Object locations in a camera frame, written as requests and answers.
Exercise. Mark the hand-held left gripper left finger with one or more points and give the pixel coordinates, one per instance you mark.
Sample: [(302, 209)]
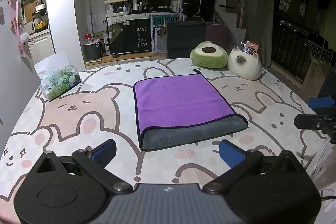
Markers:
[(105, 151)]

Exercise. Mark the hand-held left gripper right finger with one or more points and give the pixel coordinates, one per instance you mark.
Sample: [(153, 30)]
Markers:
[(231, 152)]

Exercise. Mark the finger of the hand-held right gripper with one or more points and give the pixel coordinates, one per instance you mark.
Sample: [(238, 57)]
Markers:
[(312, 121), (321, 102)]

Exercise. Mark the purple and grey towel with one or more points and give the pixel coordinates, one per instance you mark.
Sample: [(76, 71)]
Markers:
[(178, 98)]

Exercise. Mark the bear print blanket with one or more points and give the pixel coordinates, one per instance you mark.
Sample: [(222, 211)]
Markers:
[(78, 108)]

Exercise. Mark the white net hoop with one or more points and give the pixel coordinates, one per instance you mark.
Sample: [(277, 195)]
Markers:
[(320, 52)]

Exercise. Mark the black balcony railing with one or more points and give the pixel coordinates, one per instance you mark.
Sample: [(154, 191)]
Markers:
[(294, 48)]

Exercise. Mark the floral tissue pack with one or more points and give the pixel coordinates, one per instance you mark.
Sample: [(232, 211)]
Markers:
[(59, 79)]

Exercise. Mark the white cat plush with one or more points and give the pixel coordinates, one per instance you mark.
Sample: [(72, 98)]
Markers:
[(244, 64)]

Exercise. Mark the small orange card stand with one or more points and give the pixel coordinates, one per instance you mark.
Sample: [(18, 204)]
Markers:
[(252, 47)]

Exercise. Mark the avocado plush cushion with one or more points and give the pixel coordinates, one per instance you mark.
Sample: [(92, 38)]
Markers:
[(208, 54)]

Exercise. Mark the grey trash bin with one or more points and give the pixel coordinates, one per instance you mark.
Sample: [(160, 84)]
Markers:
[(92, 50)]

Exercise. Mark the beige curtain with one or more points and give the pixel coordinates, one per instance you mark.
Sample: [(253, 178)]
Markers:
[(266, 11)]

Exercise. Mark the black printed cabinet curtain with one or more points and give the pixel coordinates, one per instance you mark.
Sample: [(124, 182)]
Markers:
[(130, 36)]

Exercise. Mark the dark chair back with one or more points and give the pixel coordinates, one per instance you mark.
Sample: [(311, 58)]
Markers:
[(186, 40)]

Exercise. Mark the yellow pot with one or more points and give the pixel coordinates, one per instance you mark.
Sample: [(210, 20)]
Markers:
[(41, 25)]

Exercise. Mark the teal framed sign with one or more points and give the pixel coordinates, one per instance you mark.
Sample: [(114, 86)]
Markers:
[(160, 20)]

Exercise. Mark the white tiered organizer rack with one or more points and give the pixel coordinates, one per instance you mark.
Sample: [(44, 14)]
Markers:
[(116, 7)]

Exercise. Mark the white rice cooker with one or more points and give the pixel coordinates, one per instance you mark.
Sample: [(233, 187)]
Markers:
[(41, 8)]

